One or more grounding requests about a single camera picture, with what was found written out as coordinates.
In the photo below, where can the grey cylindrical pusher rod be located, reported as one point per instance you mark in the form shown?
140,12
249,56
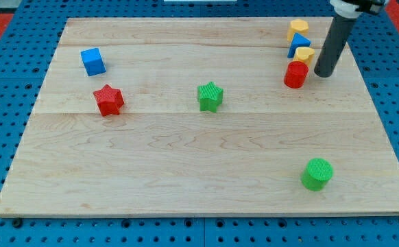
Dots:
333,46

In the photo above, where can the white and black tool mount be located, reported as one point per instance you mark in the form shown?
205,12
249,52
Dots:
352,9

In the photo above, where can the yellow heart block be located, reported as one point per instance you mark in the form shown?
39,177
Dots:
304,54

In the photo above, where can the yellow hexagon block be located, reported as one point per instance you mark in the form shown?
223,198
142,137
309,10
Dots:
297,26

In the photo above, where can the blue triangle block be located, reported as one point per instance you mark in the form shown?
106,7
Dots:
298,40

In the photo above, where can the red cylinder block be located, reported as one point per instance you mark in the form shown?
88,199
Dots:
296,74

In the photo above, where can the green cylinder block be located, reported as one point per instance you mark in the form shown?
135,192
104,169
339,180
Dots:
316,174

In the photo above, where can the green star block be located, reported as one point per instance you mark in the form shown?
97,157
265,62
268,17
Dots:
209,97

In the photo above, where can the wooden board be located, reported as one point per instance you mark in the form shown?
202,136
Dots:
163,157

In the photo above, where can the red star block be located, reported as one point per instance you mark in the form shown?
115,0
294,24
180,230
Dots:
109,100

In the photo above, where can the blue cube block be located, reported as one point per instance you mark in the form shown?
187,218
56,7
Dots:
93,62

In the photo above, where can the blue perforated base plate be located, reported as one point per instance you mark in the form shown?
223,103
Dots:
27,47

